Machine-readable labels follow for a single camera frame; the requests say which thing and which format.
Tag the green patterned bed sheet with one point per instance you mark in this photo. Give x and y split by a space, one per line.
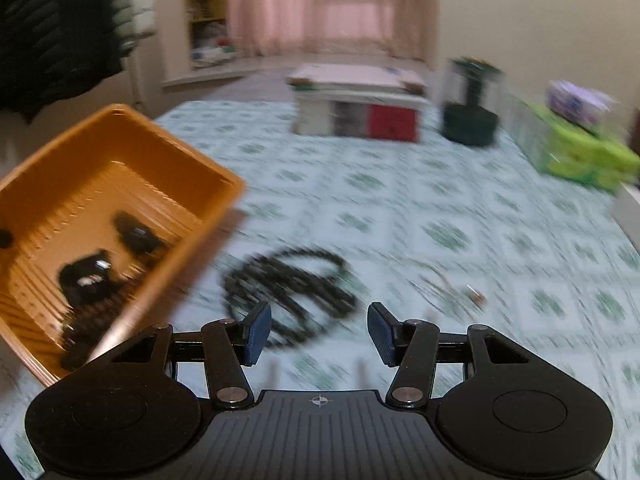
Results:
440 230

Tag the purple patterned pouch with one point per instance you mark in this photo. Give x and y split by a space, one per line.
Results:
584 107

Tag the black padded jacket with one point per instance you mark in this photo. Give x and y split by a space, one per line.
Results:
55 50

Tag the yellow bookshelf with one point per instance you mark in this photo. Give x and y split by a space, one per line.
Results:
210 42

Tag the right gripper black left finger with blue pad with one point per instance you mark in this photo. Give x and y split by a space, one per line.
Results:
224 347

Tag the white box with red side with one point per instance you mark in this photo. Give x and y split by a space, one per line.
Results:
358 101

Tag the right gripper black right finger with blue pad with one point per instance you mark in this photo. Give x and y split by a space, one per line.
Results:
414 348

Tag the green plastic box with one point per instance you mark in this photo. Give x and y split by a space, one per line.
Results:
560 149

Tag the pink curtain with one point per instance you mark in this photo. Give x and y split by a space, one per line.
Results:
398 28

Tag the orange plastic tray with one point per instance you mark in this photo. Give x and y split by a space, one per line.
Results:
117 182

